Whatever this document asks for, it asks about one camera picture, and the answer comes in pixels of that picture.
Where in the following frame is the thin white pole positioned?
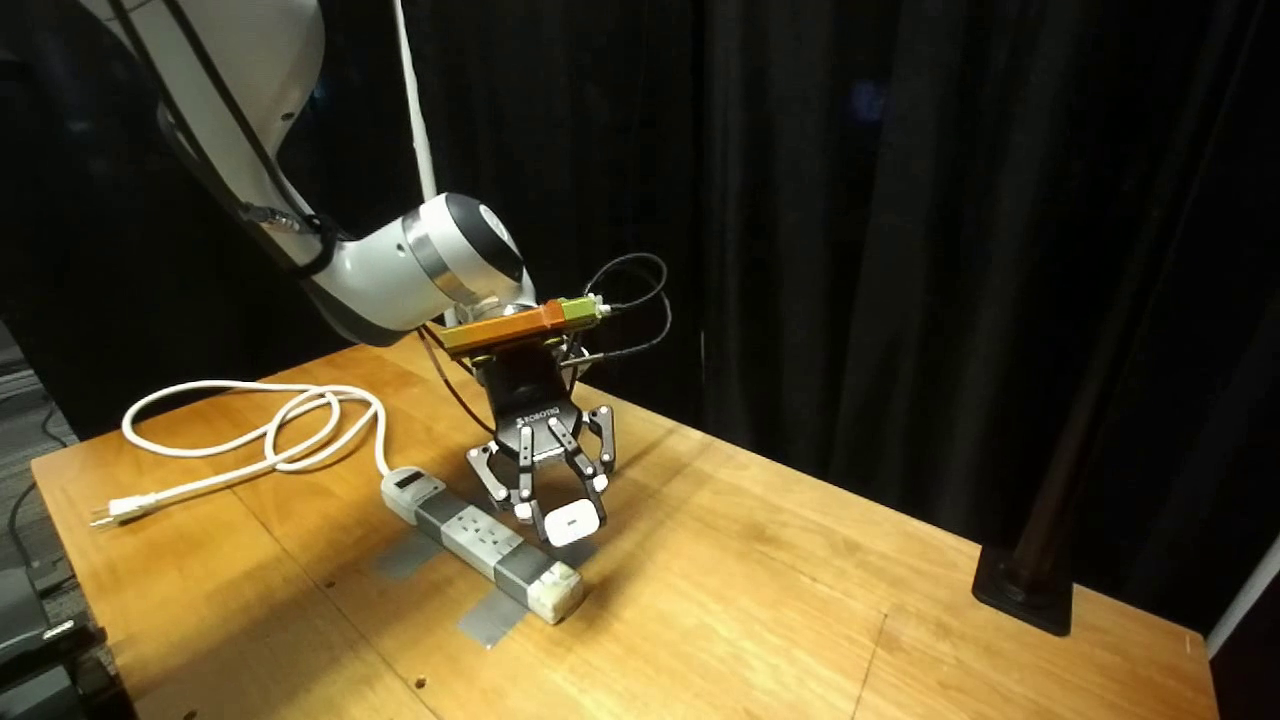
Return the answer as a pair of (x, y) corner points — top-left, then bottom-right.
(390, 0), (446, 208)

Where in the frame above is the white charger head cube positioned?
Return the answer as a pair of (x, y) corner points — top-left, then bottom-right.
(536, 493), (608, 554)

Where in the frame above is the white power strip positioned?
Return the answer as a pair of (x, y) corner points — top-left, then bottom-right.
(378, 465), (592, 630)

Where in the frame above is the short grey duct tape strip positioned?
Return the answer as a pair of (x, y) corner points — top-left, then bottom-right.
(455, 542), (602, 652)

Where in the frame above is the upright frame pole with base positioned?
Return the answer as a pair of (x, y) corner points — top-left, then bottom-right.
(968, 0), (1244, 642)

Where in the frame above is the black curtain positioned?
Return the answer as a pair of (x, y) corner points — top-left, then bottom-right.
(0, 0), (1280, 633)

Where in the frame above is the slanted white pole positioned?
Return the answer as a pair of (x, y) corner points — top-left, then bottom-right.
(1201, 533), (1280, 659)

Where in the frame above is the white power strip cable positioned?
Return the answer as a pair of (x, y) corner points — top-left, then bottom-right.
(87, 375), (406, 533)

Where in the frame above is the long grey duct tape strip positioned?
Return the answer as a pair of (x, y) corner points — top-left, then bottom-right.
(378, 488), (471, 579)

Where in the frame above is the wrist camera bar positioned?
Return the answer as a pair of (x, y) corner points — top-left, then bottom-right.
(435, 291), (621, 361)

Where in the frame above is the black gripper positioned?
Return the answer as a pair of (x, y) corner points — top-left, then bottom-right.
(460, 335), (621, 528)

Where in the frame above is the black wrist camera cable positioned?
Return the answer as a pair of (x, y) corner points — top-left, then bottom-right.
(574, 249), (681, 369)

